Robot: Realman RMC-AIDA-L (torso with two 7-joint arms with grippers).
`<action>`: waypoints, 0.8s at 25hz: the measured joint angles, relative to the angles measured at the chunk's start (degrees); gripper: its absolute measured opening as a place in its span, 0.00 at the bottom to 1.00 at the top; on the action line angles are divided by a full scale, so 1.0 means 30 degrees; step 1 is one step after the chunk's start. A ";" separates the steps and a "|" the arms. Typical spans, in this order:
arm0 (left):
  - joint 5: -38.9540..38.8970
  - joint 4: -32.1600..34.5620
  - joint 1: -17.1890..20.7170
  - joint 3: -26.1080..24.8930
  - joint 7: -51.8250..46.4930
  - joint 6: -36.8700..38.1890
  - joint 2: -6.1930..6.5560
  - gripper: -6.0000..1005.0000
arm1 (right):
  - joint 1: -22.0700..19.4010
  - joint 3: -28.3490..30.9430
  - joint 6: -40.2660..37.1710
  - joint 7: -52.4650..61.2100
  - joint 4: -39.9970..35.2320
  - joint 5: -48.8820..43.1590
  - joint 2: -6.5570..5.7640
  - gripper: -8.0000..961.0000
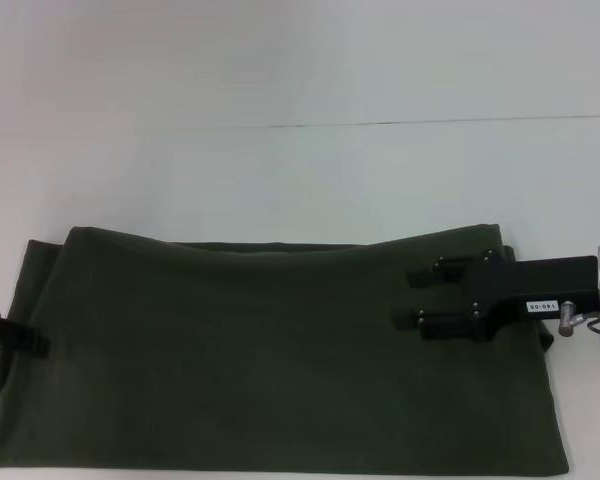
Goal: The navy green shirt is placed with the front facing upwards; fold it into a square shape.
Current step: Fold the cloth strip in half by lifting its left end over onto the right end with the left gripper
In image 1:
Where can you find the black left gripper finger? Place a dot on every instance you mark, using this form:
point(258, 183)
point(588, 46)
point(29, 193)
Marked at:
point(15, 335)

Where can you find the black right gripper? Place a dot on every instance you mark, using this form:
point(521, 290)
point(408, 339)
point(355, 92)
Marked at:
point(530, 295)

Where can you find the dark green FREE t-shirt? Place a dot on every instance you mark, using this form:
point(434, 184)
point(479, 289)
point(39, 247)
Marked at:
point(230, 350)

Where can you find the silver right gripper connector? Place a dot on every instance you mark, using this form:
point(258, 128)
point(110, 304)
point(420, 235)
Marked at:
point(566, 320)

